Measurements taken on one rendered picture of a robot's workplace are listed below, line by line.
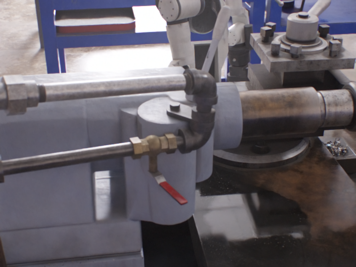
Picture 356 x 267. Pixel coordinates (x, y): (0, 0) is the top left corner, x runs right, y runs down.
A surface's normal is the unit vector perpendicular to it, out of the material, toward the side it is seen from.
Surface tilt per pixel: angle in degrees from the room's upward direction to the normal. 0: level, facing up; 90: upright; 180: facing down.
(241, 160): 34
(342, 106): 59
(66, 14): 0
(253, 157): 50
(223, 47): 71
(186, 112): 0
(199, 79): 63
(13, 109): 101
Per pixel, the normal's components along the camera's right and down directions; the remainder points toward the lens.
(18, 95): 0.44, -0.15
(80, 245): 0.13, 0.00
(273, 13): 0.15, 0.48
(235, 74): -0.52, 0.47
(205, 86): 0.44, 0.48
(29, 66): 0.00, -0.88
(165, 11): -0.69, 0.30
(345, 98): 0.09, -0.42
